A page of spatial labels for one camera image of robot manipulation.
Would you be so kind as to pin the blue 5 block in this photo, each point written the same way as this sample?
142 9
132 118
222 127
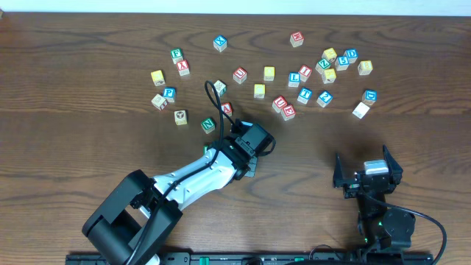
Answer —
342 63

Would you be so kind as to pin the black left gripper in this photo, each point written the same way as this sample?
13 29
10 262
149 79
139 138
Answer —
252 168

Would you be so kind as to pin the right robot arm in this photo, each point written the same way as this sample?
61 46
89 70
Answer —
386 229

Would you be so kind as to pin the blue P block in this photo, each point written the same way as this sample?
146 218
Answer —
169 94

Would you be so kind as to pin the blue X block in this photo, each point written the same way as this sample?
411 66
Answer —
220 43

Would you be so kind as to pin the green F block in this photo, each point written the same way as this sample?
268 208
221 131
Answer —
177 55

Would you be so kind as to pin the blue d block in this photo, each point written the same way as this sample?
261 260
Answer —
351 55
369 97

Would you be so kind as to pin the red I block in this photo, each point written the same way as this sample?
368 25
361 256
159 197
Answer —
305 72

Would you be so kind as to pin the green Z block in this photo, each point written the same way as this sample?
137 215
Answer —
322 65

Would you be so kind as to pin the blue L block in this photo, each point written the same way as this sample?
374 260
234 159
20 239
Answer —
294 79

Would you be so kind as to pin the yellow 8 block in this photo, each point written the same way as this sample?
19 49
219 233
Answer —
365 67

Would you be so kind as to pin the blue T block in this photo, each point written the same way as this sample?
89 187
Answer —
304 95

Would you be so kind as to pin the yellow block below Z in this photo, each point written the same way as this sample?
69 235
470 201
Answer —
328 76

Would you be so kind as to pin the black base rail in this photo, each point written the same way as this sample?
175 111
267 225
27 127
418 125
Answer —
318 257

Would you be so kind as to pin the plain wood green-sided block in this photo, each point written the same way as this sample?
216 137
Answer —
220 87

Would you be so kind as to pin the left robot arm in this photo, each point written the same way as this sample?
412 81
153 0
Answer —
136 218

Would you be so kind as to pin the blue D block lower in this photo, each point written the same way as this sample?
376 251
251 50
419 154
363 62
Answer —
369 97

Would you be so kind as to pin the yellow picture block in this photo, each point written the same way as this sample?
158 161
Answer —
180 117

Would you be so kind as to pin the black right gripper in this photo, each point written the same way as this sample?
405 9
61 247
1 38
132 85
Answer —
366 180

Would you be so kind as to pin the red H block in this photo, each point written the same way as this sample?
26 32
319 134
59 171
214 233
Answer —
296 39

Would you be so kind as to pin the red U block upper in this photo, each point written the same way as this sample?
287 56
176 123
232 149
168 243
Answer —
239 75

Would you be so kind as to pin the red A block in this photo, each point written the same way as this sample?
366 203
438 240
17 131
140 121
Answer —
227 109

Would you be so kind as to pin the green N block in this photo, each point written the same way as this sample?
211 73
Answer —
208 125

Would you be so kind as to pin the plain wood red-sided block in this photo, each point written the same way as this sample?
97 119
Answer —
159 102

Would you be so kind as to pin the plain wood block right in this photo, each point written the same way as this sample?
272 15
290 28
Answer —
361 110

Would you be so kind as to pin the blue 2 block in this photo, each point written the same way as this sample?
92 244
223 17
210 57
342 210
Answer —
324 99

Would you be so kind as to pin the red U block lower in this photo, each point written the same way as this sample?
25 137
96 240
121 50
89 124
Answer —
279 103

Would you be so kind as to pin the red u block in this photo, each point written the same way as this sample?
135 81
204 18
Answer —
239 75
279 103

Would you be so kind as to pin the blue D block upper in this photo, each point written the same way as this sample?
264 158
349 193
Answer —
351 55

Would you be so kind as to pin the red E block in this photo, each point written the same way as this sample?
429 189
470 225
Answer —
288 112

